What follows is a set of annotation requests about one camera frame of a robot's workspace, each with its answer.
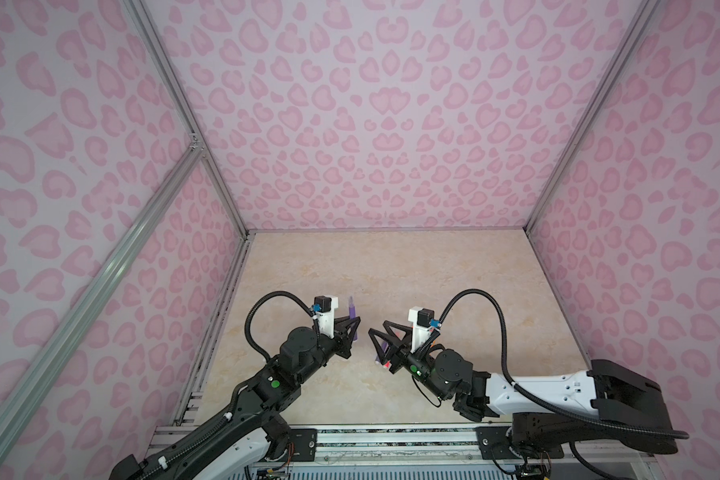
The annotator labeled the black corrugated cable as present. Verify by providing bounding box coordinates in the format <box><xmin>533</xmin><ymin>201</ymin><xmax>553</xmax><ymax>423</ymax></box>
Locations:
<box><xmin>244</xmin><ymin>290</ymin><xmax>316</xmax><ymax>363</ymax></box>
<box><xmin>431</xmin><ymin>288</ymin><xmax>690</xmax><ymax>440</ymax></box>

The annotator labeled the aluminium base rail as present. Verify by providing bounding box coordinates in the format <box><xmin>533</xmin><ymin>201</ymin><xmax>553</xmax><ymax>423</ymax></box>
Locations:
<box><xmin>136</xmin><ymin>422</ymin><xmax>667</xmax><ymax>480</ymax></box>

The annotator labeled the purple marker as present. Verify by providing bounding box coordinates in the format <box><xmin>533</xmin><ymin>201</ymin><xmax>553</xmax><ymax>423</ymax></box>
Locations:
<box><xmin>376</xmin><ymin>341</ymin><xmax>391</xmax><ymax>365</ymax></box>
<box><xmin>348</xmin><ymin>295</ymin><xmax>357</xmax><ymax>318</ymax></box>

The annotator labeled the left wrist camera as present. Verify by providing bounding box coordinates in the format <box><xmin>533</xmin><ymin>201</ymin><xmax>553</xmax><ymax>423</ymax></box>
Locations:
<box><xmin>312</xmin><ymin>295</ymin><xmax>339</xmax><ymax>338</ymax></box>

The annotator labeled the left black corrugated cable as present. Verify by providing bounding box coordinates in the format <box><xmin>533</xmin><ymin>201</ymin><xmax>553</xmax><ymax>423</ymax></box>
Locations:
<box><xmin>244</xmin><ymin>290</ymin><xmax>316</xmax><ymax>363</ymax></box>

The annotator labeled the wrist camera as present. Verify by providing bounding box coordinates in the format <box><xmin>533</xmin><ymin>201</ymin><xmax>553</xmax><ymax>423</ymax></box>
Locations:
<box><xmin>312</xmin><ymin>295</ymin><xmax>339</xmax><ymax>338</ymax></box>
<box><xmin>408</xmin><ymin>307</ymin><xmax>441</xmax><ymax>353</ymax></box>

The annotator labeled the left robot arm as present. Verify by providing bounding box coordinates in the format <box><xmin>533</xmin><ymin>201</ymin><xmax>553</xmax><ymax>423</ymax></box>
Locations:
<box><xmin>109</xmin><ymin>317</ymin><xmax>361</xmax><ymax>479</ymax></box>

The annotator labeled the right corner aluminium post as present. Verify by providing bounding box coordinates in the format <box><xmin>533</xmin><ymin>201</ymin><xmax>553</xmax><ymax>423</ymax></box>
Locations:
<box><xmin>523</xmin><ymin>0</ymin><xmax>664</xmax><ymax>237</ymax></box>

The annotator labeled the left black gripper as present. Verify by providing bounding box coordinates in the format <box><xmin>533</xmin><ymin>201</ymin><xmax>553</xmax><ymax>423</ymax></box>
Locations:
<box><xmin>295</xmin><ymin>313</ymin><xmax>360</xmax><ymax>387</ymax></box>

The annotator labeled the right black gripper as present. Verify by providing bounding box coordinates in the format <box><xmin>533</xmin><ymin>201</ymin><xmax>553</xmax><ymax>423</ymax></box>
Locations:
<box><xmin>367</xmin><ymin>323</ymin><xmax>451</xmax><ymax>402</ymax></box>

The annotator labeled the corner aluminium post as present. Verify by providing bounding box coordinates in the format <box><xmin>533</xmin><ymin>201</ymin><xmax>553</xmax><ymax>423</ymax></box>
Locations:
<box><xmin>122</xmin><ymin>0</ymin><xmax>249</xmax><ymax>240</ymax></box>
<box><xmin>523</xmin><ymin>0</ymin><xmax>664</xmax><ymax>237</ymax></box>

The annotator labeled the diagonal aluminium frame bar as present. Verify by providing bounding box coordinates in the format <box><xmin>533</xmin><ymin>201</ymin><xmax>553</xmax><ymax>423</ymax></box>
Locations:
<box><xmin>0</xmin><ymin>143</ymin><xmax>204</xmax><ymax>480</ymax></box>

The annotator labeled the left corner aluminium post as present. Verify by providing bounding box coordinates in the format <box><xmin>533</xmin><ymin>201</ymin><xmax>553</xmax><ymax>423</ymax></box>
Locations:
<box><xmin>122</xmin><ymin>0</ymin><xmax>249</xmax><ymax>240</ymax></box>

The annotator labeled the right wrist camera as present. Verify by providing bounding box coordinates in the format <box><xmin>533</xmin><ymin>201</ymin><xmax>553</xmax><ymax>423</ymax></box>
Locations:
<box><xmin>408</xmin><ymin>307</ymin><xmax>441</xmax><ymax>353</ymax></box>

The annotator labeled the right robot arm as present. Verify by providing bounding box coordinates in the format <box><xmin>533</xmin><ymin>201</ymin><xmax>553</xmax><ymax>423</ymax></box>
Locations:
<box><xmin>369</xmin><ymin>321</ymin><xmax>689</xmax><ymax>455</ymax></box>

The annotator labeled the right black corrugated cable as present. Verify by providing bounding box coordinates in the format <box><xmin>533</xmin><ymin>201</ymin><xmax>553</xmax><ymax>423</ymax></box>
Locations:
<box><xmin>431</xmin><ymin>288</ymin><xmax>690</xmax><ymax>440</ymax></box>

